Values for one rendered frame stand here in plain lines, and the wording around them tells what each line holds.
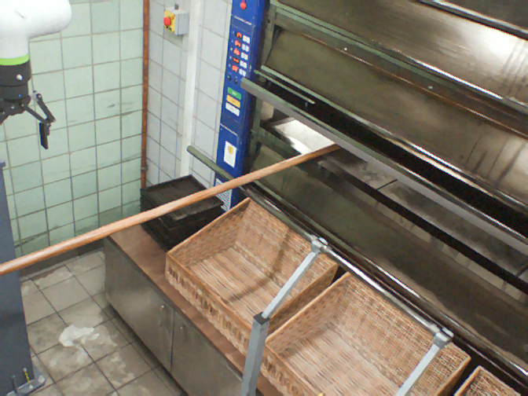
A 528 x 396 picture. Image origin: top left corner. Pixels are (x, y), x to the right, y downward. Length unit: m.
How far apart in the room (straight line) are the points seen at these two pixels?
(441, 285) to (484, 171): 0.48
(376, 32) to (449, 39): 0.25
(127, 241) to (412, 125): 1.43
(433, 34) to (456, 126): 0.29
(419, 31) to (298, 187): 0.86
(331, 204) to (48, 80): 1.47
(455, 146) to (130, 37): 1.79
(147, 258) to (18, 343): 0.64
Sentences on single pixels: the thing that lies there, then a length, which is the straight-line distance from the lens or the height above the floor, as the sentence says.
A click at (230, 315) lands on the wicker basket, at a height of 0.71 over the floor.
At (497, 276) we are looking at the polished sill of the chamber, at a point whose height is 1.18.
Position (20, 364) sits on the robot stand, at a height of 0.17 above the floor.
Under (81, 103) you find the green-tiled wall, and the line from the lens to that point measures 2.98.
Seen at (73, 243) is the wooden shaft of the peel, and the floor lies 1.20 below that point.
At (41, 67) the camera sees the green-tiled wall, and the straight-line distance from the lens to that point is 2.82.
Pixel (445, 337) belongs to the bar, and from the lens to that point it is 1.65.
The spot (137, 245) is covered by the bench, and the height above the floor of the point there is 0.58.
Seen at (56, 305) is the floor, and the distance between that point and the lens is 3.21.
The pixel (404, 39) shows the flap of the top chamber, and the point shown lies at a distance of 1.88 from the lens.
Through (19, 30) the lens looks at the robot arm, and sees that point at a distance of 1.42.
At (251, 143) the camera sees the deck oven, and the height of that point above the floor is 1.08.
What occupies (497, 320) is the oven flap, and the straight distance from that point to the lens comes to 2.02.
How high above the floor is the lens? 2.27
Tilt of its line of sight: 34 degrees down
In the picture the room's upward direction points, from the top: 9 degrees clockwise
